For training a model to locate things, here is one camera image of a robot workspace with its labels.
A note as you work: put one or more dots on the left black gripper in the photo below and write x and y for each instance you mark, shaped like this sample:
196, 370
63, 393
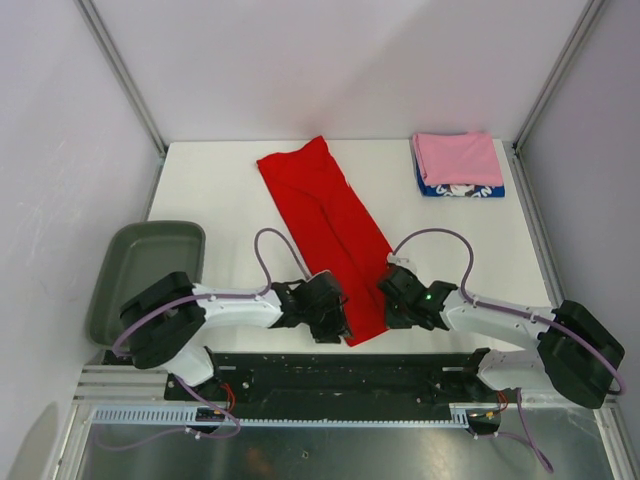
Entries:
337, 325

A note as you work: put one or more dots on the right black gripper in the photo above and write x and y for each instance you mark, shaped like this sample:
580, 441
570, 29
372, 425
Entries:
395, 323

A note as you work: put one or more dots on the red t shirt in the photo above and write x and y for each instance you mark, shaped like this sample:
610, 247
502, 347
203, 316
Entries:
332, 230

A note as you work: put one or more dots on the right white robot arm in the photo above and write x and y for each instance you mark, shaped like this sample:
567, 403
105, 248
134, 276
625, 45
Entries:
565, 349

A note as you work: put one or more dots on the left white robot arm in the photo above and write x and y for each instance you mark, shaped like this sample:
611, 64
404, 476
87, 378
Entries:
165, 325

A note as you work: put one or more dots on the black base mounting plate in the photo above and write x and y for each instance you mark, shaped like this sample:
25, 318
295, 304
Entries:
343, 387

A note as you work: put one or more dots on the folded blue printed t shirt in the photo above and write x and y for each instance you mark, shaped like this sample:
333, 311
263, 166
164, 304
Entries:
460, 190

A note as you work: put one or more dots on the folded pink t shirt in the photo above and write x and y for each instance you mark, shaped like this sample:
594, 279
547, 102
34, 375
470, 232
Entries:
432, 148

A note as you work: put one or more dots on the dark green plastic bin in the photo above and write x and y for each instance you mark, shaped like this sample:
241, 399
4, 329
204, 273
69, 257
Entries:
139, 255

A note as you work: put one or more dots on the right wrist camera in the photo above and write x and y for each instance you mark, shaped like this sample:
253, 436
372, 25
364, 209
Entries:
401, 262

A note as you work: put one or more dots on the right aluminium table rail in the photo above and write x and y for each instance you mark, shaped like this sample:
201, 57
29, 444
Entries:
537, 230

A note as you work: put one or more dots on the right aluminium frame post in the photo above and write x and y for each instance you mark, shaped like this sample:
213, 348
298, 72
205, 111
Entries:
584, 26

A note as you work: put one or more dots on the aluminium frame post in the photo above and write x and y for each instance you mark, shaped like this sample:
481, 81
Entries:
584, 26
105, 42

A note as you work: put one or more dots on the left aluminium frame post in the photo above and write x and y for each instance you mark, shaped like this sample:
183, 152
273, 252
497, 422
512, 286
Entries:
105, 42

